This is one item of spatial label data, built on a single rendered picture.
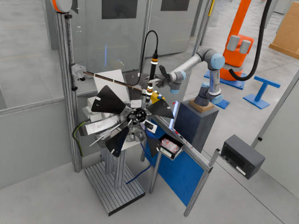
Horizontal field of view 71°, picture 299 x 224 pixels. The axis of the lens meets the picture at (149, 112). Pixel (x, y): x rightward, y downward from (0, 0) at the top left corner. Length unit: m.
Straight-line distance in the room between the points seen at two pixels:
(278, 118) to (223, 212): 1.34
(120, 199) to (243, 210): 1.44
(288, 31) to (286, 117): 6.56
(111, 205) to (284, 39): 8.38
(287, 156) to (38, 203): 2.97
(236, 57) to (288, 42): 4.24
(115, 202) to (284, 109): 2.26
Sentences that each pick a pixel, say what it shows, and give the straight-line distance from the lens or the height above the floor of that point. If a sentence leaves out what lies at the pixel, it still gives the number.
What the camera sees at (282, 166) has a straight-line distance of 3.34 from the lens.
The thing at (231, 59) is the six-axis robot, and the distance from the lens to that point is 5.36.
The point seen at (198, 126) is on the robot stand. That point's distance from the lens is 2.22.
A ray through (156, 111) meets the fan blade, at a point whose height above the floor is 1.18.
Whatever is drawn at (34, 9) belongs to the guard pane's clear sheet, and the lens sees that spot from 1.84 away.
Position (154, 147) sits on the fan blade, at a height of 0.98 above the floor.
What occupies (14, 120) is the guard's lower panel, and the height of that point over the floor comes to 0.88.
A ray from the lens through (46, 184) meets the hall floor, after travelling 2.75.
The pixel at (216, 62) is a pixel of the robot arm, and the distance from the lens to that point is 1.80.
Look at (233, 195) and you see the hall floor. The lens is 2.97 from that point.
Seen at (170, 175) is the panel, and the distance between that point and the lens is 2.47.
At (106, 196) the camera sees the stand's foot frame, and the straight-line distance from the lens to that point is 2.48.
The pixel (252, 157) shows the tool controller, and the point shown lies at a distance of 1.59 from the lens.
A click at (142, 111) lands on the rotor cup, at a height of 1.24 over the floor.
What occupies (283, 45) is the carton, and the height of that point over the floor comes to 0.22.
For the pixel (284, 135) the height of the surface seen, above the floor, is 0.65.
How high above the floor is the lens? 2.22
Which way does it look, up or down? 37 degrees down
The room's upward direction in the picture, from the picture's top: 10 degrees clockwise
